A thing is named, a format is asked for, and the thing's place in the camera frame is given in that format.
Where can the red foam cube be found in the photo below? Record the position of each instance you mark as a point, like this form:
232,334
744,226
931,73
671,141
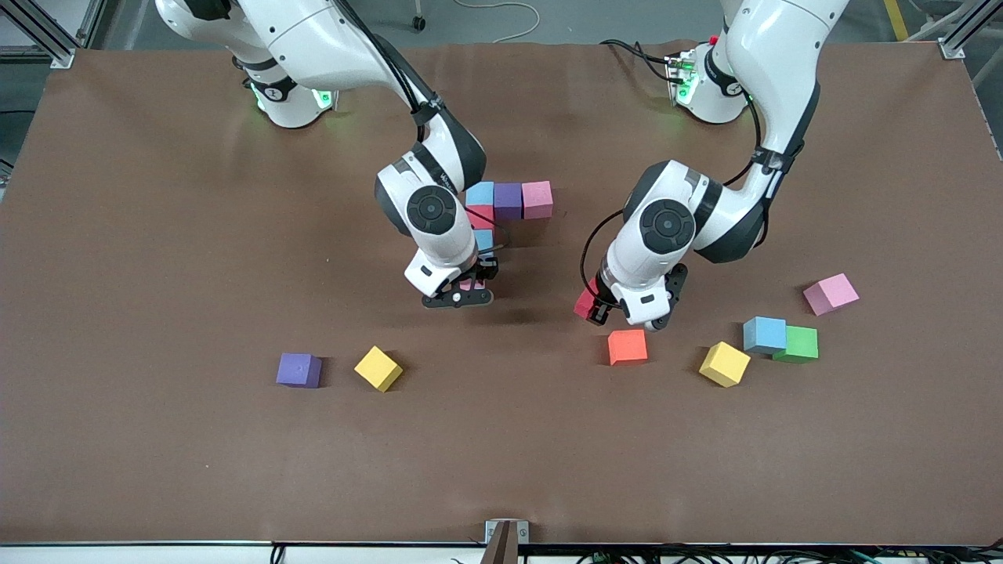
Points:
582,304
484,217

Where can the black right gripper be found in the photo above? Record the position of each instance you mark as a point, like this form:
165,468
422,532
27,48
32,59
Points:
486,269

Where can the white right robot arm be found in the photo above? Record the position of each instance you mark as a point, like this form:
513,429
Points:
450,247

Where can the brown table mat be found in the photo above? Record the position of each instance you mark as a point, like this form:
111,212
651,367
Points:
548,454

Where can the aluminium frame profile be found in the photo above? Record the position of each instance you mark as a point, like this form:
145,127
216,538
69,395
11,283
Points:
974,25
35,55

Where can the orange foam cube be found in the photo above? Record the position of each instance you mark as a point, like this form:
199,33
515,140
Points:
628,346

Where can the blue foam cube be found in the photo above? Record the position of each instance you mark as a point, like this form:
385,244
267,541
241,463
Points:
485,239
765,334
482,194

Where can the purple foam cube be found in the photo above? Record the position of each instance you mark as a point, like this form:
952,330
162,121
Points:
508,201
298,370

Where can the green foam cube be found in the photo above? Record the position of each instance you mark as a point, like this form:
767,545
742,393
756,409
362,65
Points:
804,343

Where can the pink foam cube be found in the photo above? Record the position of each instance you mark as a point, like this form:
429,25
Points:
471,284
537,200
831,294

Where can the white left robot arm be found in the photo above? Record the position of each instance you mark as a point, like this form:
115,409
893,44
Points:
666,227

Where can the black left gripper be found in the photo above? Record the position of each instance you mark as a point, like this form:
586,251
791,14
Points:
600,298

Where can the metal table edge bracket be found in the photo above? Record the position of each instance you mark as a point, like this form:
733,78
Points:
506,533

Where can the yellow foam cube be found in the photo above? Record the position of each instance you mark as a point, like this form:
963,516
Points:
724,363
378,368

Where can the white table edge rail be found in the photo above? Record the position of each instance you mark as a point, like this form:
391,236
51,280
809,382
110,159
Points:
157,554

